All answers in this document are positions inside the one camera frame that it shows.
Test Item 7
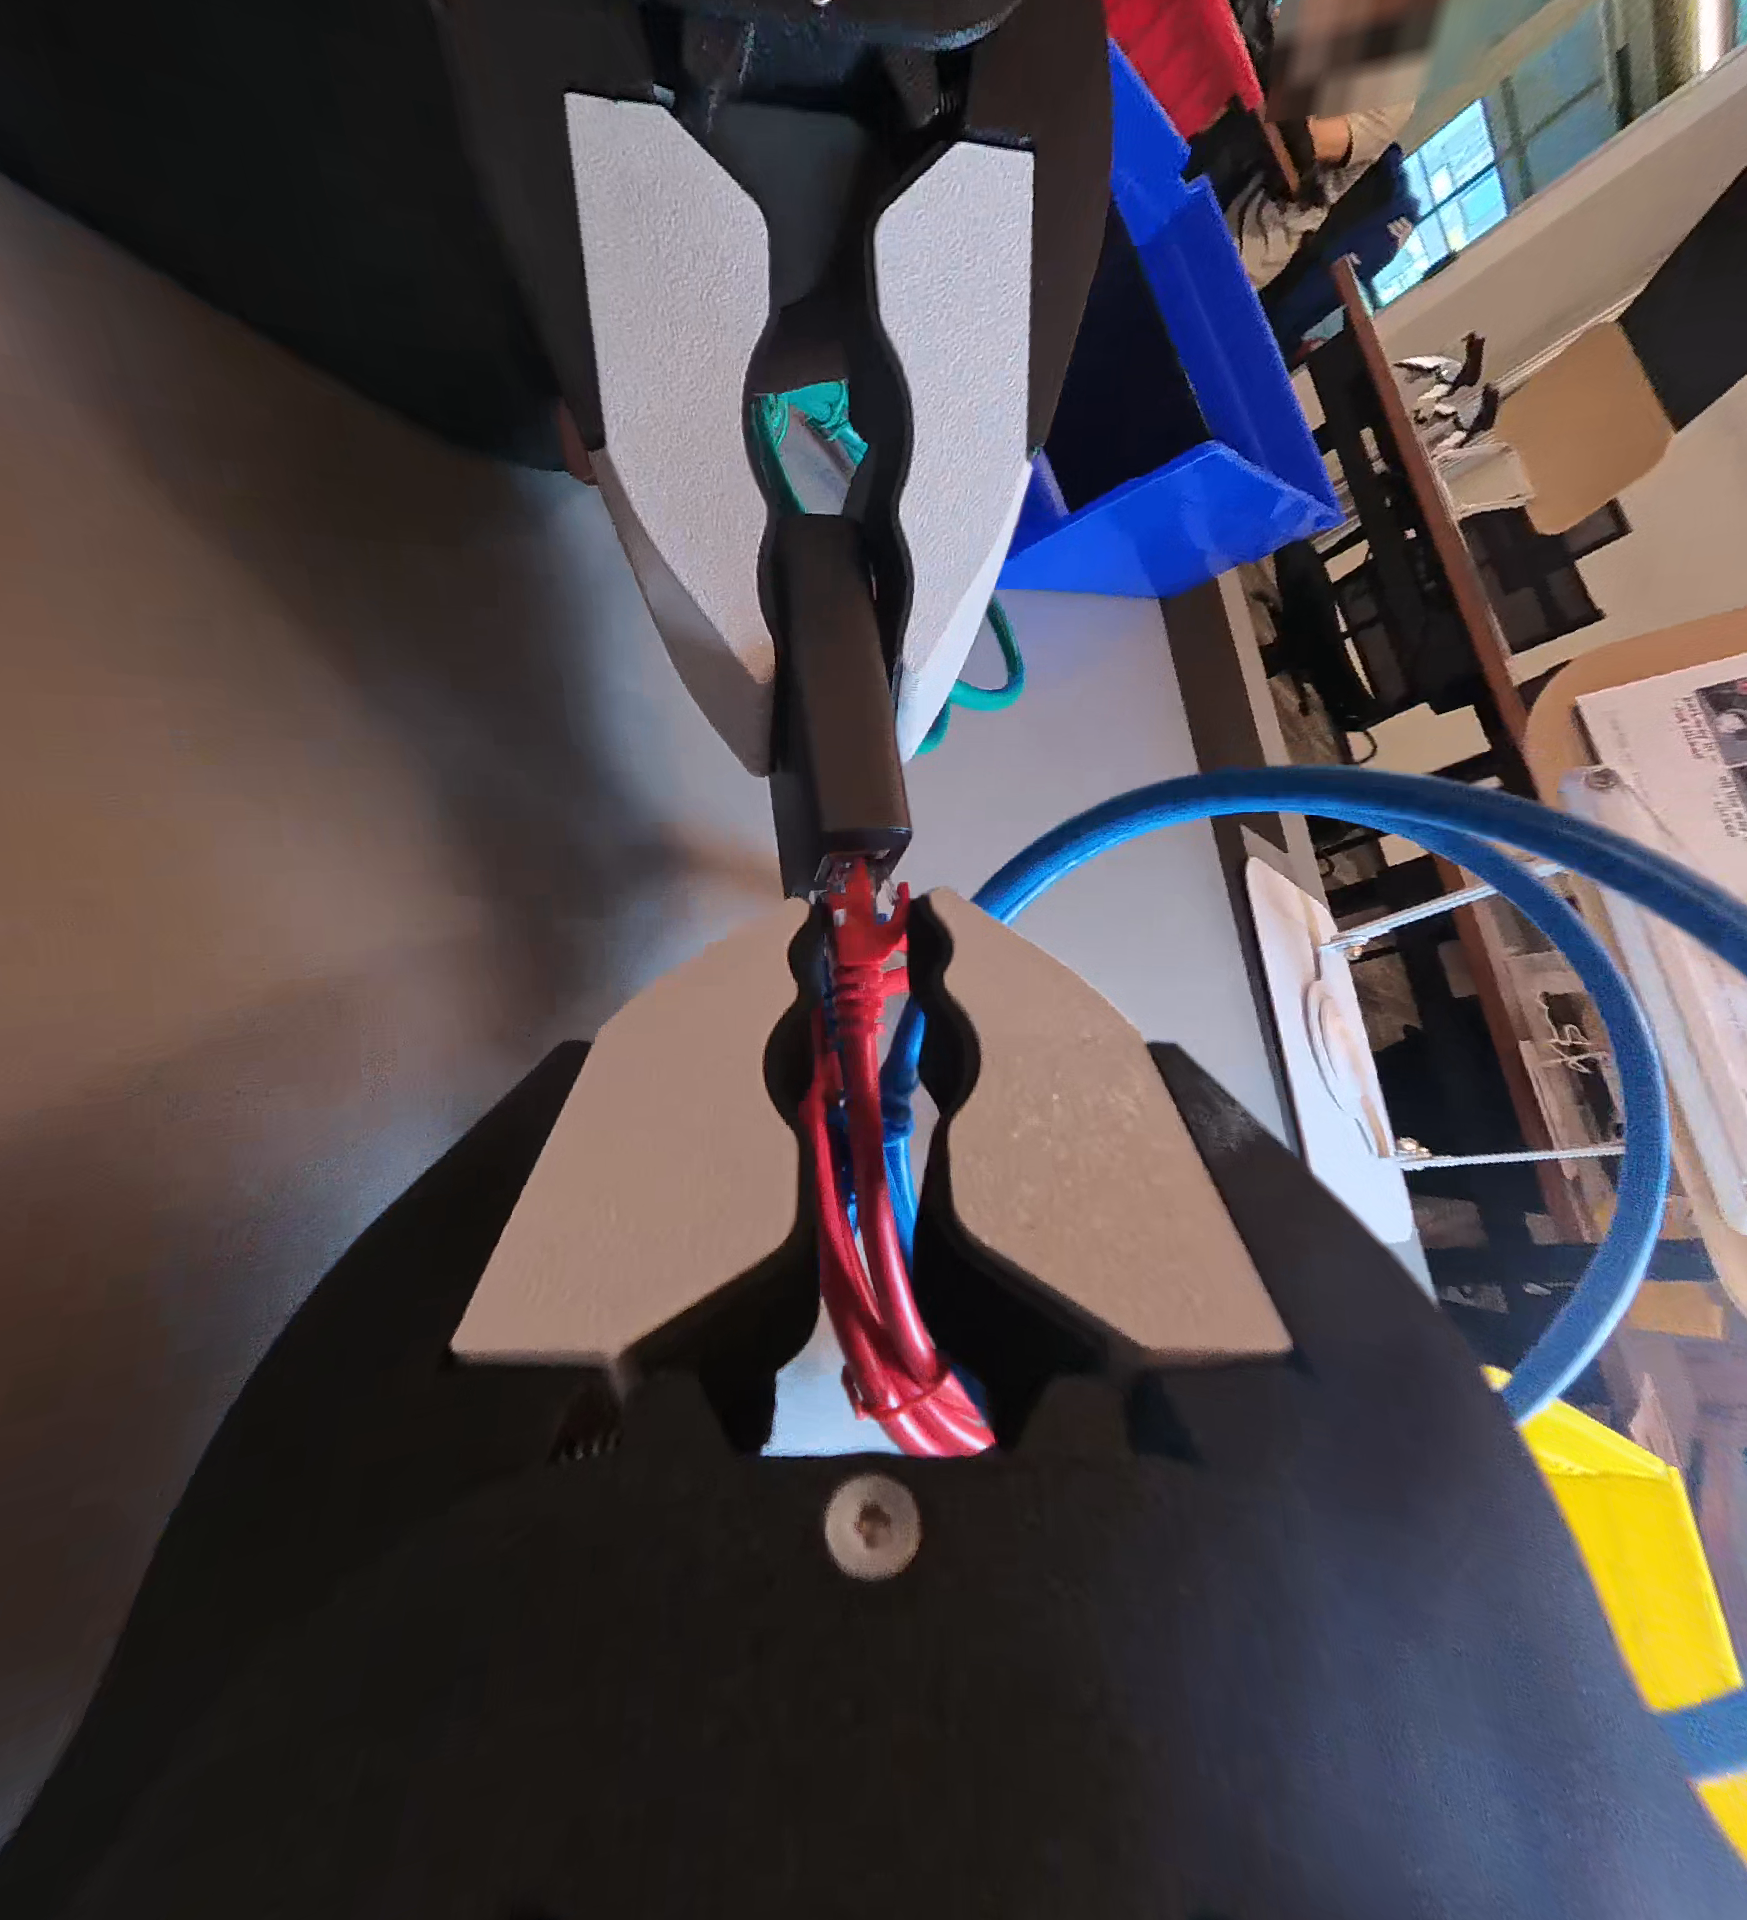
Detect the blue plastic bin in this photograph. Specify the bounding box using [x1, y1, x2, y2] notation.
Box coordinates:
[1001, 36, 1347, 601]

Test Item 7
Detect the tan and black chair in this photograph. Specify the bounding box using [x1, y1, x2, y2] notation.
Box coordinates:
[1495, 164, 1747, 532]

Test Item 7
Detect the yellow plastic bin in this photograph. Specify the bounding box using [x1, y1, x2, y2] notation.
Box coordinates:
[1480, 1365, 1747, 1920]

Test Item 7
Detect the red ethernet cable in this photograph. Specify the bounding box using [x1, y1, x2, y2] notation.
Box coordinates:
[798, 846, 999, 1458]

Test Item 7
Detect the red plastic bin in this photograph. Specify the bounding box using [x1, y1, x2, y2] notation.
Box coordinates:
[1105, 0, 1266, 141]

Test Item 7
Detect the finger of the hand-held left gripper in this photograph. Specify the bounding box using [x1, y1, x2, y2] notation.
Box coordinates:
[850, 139, 1041, 729]
[561, 91, 794, 779]

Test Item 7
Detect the clear acrylic panel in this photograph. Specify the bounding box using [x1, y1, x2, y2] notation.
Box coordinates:
[1560, 762, 1747, 1239]

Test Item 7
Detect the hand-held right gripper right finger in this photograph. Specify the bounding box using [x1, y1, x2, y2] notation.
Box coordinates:
[906, 885, 1294, 1377]

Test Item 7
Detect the blue ethernet cable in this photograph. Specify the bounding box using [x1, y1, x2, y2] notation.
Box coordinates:
[810, 764, 1747, 1786]

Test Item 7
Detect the printed paper sheet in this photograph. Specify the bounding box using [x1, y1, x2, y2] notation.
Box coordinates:
[1575, 637, 1747, 901]

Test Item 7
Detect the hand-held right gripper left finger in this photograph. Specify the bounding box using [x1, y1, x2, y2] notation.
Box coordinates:
[451, 898, 829, 1383]

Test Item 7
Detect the black ethernet coupler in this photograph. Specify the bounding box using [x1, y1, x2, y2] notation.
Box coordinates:
[761, 516, 918, 901]

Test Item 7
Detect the green ethernet cable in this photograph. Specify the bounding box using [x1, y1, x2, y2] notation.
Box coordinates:
[746, 377, 1029, 755]

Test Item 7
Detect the window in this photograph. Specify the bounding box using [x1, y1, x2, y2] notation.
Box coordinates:
[1390, 0, 1747, 272]

